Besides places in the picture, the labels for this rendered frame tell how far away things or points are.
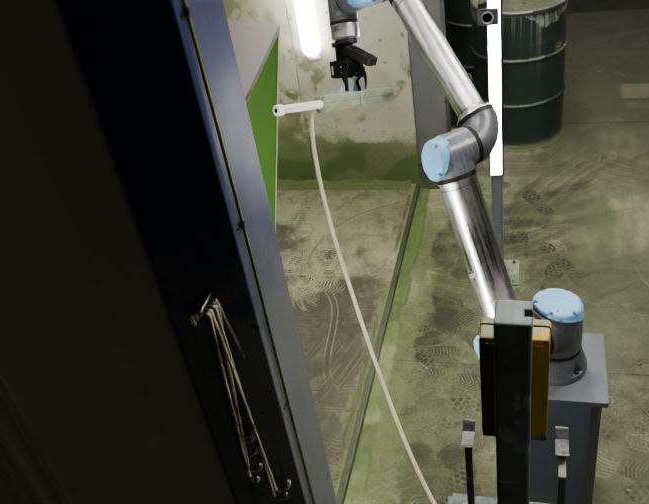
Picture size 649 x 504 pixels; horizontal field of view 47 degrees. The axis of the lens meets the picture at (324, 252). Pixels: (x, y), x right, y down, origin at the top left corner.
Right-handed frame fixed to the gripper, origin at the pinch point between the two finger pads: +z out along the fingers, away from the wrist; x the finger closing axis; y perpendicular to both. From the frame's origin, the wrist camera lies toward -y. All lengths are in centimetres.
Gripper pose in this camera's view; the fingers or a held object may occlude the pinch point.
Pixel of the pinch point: (357, 102)
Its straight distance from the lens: 246.3
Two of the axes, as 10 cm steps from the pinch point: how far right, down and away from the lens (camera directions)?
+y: -6.7, -0.3, 7.4
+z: 1.2, 9.8, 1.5
